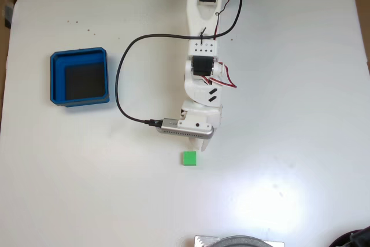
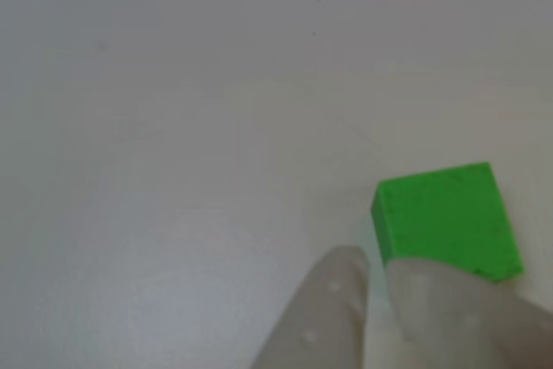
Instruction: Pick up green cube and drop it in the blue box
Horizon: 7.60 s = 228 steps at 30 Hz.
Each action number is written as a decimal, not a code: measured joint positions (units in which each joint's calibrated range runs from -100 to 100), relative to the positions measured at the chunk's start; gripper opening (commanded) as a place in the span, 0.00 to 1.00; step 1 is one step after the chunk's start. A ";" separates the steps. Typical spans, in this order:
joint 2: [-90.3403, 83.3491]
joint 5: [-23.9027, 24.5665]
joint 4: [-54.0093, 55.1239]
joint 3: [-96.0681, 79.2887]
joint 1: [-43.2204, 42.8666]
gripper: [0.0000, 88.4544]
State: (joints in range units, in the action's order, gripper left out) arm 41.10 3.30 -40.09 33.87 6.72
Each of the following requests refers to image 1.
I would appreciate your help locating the green cube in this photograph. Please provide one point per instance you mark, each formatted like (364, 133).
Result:
(189, 158)

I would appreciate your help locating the blue square box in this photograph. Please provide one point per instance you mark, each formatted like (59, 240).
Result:
(57, 79)

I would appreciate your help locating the grey round object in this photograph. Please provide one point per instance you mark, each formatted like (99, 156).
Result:
(242, 242)

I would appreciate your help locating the dark maroon round object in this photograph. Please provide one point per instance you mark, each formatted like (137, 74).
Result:
(341, 241)

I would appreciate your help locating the black object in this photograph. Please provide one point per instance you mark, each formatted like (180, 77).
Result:
(361, 238)

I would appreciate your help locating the silver bar camera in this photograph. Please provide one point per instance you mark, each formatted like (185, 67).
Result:
(185, 132)

